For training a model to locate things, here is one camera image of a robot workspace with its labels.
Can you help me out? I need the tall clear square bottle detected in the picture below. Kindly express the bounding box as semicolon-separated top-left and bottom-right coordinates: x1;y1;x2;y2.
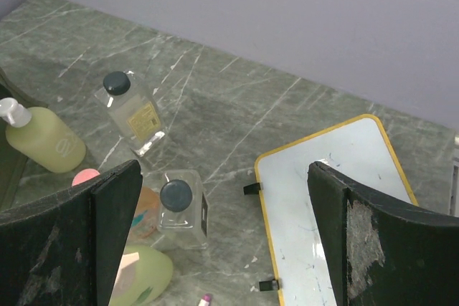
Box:
95;70;166;157

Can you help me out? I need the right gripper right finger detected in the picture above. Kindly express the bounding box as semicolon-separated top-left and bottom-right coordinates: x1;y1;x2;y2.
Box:
307;161;458;305

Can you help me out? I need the orange bottle pink cap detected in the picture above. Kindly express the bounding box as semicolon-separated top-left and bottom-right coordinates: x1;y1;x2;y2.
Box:
71;168;162;246

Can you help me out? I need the red whiteboard marker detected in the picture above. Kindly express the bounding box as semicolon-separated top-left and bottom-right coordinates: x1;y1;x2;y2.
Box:
198;294;212;306

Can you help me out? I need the olive canvas bag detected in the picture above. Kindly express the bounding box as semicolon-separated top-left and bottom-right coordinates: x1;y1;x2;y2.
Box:
0;69;48;211

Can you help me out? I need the green bottle peach cap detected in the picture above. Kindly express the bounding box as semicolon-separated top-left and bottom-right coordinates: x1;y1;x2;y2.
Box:
109;244;174;306

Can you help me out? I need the yellow-green pump bottle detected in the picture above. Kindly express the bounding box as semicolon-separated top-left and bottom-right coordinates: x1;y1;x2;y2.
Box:
1;97;86;173

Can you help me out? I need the yellow-framed whiteboard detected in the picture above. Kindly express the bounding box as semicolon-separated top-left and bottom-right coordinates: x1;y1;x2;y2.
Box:
250;114;418;305

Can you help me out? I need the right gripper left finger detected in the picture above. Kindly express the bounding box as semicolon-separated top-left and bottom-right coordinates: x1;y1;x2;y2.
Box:
1;160;143;305

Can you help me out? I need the short clear square bottle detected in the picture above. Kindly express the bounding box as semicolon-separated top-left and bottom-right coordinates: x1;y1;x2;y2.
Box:
157;169;209;249

